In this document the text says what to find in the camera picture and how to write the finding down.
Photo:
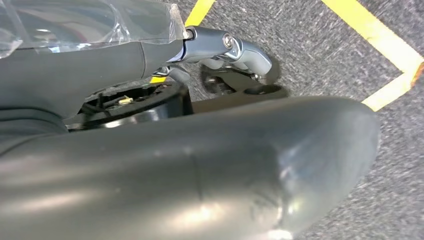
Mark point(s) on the black robot foot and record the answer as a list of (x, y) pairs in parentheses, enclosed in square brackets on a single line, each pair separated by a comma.
[(238, 89)]

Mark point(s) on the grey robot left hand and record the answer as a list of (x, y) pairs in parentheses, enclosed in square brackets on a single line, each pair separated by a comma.
[(165, 172)]

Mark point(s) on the black robot leg joint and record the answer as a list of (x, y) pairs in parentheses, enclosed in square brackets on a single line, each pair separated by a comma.
[(149, 106)]

